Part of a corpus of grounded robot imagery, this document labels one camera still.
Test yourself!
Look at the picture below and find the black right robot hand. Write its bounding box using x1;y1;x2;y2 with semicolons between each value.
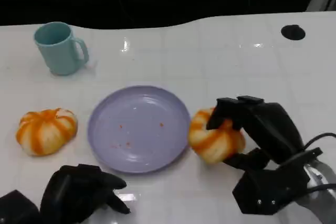
206;95;305;170

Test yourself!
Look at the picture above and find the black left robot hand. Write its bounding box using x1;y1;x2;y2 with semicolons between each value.
39;163;131;224

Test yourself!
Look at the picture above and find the orange white toy bread roll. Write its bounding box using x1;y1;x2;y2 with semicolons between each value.
188;108;247;165
15;108;78;157

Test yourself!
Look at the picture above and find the lilac plate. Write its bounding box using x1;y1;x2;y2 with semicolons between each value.
87;84;192;175

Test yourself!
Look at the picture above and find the black round table grommet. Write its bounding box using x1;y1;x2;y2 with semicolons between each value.
280;24;306;41

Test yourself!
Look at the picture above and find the pale green mug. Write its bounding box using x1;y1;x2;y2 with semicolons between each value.
33;22;90;76

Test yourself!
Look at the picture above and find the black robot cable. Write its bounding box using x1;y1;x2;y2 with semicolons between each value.
306;183;336;192
301;132;336;152

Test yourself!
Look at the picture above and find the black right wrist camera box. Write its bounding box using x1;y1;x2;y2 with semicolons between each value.
232;147;323;215

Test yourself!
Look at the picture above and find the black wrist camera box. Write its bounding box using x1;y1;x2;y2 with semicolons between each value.
0;189;40;224
232;147;323;215

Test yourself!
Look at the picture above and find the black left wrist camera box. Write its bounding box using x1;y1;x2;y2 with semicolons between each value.
0;189;40;224

